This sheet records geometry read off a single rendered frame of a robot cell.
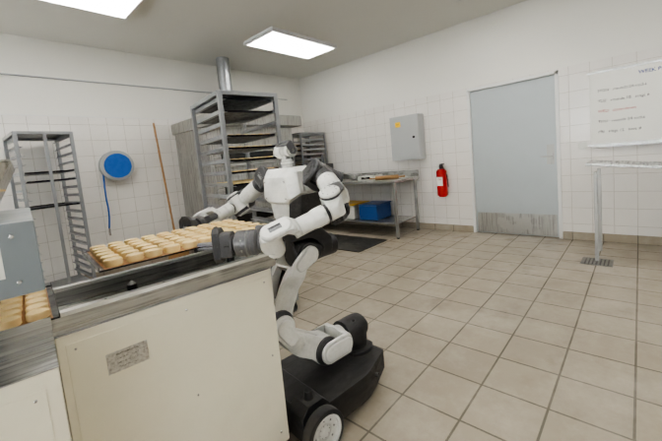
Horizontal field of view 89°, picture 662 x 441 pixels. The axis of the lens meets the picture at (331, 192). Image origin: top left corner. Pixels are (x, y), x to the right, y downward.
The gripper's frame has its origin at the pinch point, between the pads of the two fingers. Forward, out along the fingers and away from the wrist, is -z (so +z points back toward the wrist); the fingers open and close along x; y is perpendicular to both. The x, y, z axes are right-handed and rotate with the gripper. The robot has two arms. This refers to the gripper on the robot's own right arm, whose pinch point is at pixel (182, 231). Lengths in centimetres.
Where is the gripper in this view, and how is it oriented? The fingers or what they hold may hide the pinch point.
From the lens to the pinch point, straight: 165.0
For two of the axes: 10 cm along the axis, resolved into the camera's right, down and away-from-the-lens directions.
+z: 0.5, -1.0, 9.9
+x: -0.9, -9.9, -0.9
